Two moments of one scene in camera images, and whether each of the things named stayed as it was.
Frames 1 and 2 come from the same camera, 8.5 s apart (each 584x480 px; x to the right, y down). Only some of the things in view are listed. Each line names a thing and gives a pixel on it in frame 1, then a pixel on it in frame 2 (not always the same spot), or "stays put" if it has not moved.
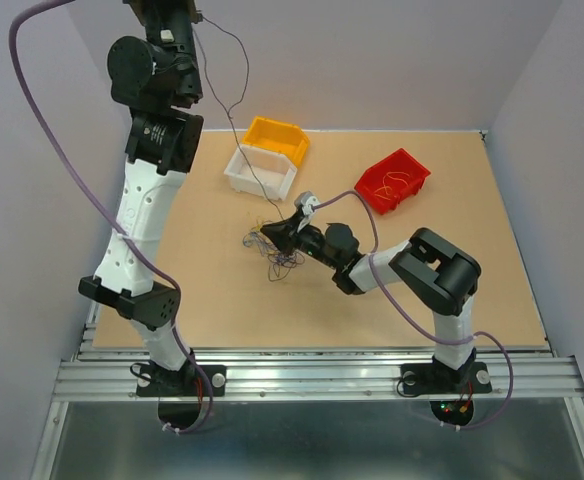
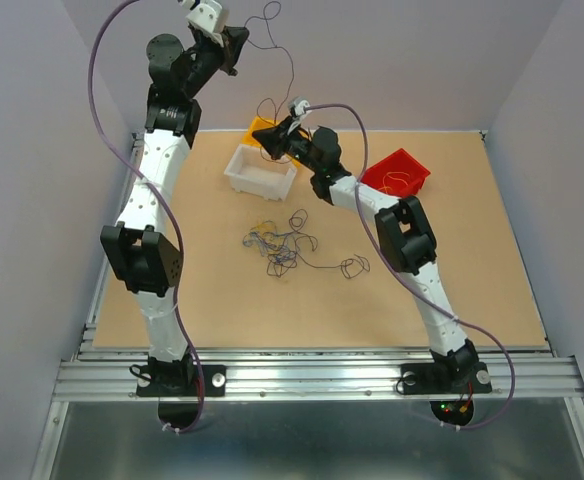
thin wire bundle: [280, 264] stays put
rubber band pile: [227, 109] -> [271, 105]
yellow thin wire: [387, 188] stays put
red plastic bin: [394, 178] stays put
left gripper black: [135, 6] -> [232, 37]
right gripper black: [284, 234] -> [275, 138]
